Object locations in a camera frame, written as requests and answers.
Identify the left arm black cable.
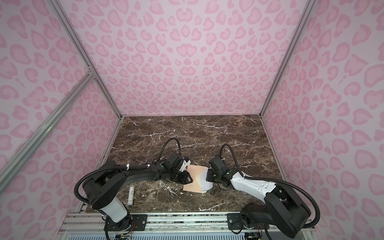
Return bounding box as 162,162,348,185
73,137,183,205

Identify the aluminium post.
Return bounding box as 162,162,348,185
47,0,123,119
259,0,319,119

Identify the right rear aluminium post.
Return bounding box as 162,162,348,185
259,0,319,119

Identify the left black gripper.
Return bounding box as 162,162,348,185
169,169,195,185

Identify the green floral letter paper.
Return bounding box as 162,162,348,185
200,168,214,193

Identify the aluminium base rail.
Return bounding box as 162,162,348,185
55,209,319,240

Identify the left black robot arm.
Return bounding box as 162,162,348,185
74,156,193,239

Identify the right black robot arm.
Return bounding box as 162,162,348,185
207,156,312,238

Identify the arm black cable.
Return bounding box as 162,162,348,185
73,137,183,205
219,143,321,229

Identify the pink envelope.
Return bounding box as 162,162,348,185
183,165,208,194

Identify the white glue stick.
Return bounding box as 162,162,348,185
128,186,135,206

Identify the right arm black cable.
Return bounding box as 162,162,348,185
219,143,321,229

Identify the left rear aluminium post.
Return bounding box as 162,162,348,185
47,0,123,119

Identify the aluminium frame diagonal bar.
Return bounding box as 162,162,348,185
1,71,94,193

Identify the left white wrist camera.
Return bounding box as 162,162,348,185
179,160,191,172

